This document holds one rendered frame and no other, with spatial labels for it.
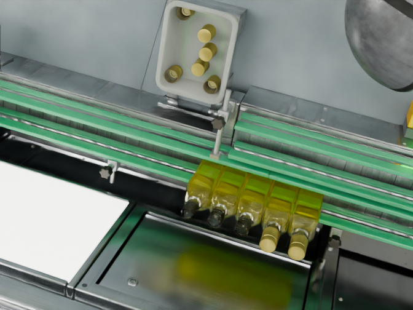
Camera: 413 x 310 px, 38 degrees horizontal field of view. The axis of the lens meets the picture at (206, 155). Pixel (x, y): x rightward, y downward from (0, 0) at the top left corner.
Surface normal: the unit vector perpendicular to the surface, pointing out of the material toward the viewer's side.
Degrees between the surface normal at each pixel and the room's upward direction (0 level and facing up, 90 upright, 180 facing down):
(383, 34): 16
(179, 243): 90
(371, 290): 90
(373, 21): 22
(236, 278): 90
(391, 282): 90
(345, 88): 0
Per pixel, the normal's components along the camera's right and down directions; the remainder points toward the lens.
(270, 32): -0.27, 0.44
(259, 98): 0.17, -0.86
